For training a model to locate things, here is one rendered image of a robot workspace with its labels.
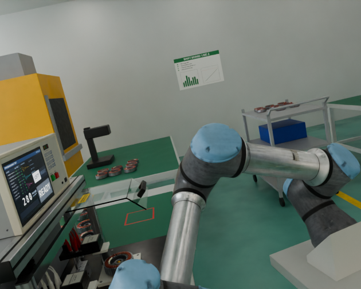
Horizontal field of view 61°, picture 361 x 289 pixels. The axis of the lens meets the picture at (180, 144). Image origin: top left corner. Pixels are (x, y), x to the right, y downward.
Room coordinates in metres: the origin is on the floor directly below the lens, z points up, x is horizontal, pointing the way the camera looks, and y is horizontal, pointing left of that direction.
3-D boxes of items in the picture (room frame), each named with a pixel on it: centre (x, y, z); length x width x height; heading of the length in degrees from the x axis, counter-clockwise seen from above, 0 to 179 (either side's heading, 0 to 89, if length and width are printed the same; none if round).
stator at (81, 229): (1.58, 0.59, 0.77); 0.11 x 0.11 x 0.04
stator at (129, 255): (1.07, 0.32, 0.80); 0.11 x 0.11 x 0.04
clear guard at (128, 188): (1.12, 0.33, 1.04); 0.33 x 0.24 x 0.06; 92
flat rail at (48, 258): (0.94, 0.41, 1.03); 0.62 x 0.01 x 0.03; 2
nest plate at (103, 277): (1.07, 0.32, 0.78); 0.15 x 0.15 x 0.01; 2
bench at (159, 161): (3.31, 0.61, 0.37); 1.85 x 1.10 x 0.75; 2
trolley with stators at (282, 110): (3.33, -1.14, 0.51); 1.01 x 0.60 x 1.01; 2
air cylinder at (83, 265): (1.06, 0.46, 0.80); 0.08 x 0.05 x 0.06; 2
